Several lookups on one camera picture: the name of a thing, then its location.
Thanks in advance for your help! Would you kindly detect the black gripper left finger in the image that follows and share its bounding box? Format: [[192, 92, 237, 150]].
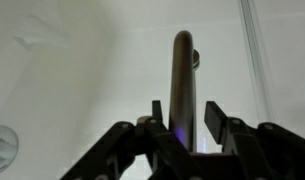
[[60, 99, 206, 180]]

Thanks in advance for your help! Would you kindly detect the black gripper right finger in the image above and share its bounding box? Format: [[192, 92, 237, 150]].
[[204, 100, 305, 180]]

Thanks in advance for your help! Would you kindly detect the metal door handle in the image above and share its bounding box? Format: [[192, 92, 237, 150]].
[[168, 30, 202, 153]]

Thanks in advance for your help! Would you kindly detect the glass shower door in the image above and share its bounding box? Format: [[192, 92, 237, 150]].
[[0, 0, 273, 180]]

